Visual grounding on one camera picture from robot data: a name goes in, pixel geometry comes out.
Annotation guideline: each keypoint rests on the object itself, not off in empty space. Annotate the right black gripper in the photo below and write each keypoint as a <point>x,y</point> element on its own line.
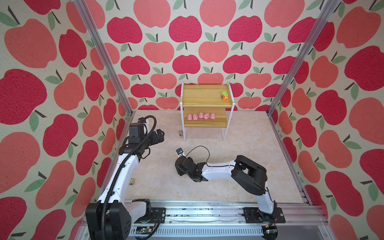
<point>188,160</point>

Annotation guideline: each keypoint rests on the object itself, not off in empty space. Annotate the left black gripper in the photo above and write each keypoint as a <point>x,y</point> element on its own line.
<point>160,137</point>

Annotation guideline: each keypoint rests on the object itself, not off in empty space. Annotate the wooden two-tier white-frame shelf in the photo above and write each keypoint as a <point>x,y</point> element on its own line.
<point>207,99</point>

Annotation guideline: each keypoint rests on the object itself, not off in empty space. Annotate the multicolour toy car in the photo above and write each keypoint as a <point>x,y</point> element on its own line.
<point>225,96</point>

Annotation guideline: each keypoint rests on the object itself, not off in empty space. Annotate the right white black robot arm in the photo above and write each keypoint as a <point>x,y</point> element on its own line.
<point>251,176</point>

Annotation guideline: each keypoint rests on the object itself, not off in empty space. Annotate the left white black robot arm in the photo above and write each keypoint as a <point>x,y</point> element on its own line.
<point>108,218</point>

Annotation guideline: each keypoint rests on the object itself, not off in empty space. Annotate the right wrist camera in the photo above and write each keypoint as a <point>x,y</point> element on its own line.
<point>180,152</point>

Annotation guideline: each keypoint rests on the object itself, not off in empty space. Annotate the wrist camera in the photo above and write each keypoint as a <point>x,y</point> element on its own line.
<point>180,152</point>
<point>145,124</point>

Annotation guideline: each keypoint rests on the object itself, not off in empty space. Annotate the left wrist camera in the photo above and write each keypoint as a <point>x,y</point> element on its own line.
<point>145,124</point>

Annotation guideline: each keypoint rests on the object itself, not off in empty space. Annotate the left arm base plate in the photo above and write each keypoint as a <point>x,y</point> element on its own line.
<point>156,215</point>

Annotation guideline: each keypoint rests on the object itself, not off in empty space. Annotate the front aluminium rail frame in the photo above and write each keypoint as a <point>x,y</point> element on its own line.
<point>226,221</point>

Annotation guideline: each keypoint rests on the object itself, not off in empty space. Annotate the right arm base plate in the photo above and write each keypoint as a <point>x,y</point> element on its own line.
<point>255,216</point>

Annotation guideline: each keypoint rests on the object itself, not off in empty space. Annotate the left aluminium frame post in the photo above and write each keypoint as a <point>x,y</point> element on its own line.
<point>90,24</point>

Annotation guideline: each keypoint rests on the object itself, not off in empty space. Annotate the aluminium frame post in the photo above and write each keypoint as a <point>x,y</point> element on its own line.
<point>90,24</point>
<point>319,24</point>

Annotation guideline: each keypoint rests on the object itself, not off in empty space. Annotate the right aluminium frame post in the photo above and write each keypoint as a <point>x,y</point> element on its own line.
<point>319,24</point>

